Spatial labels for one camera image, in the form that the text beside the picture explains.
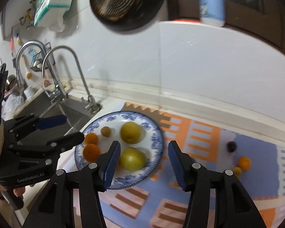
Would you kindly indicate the small brown-green fruit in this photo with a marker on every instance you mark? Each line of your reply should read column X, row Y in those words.
column 106, row 131

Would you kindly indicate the green-yellow apple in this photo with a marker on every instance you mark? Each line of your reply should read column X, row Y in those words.
column 132, row 159

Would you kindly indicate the dark plum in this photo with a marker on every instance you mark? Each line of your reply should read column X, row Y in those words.
column 231, row 146

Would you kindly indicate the colourful patterned table mat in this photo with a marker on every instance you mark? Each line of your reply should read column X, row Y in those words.
column 217, row 198

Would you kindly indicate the white blue soap bottle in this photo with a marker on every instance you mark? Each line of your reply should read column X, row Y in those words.
column 212, row 12

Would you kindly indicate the stainless steel sink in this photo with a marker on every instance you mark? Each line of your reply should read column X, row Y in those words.
column 41, row 105

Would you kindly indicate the wire sink basket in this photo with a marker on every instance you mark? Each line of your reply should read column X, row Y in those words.
column 38, row 57

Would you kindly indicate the teal white bag box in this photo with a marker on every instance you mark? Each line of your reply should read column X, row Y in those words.
column 49, row 13

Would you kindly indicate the yellow-green pomelo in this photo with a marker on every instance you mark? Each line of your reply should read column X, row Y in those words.
column 130, row 132

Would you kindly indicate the blue white porcelain plate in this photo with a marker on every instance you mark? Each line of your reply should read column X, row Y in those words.
column 151, row 143

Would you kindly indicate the small back orange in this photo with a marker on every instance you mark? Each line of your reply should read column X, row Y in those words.
column 244, row 163

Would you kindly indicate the small tan fruit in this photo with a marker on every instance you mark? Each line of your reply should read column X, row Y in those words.
column 237, row 171

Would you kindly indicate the black perforated frying pan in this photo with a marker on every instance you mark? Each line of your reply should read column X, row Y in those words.
column 124, row 15

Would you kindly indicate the dark wooden window frame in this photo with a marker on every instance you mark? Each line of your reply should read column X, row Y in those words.
column 263, row 19

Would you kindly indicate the large front orange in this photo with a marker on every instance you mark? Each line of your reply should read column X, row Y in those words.
column 91, row 153

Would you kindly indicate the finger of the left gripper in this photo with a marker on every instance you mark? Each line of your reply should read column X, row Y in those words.
column 64, row 143
column 51, row 122

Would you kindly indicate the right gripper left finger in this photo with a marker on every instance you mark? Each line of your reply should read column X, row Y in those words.
column 107, row 163

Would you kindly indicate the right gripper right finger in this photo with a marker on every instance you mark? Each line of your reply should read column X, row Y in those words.
column 181, row 164

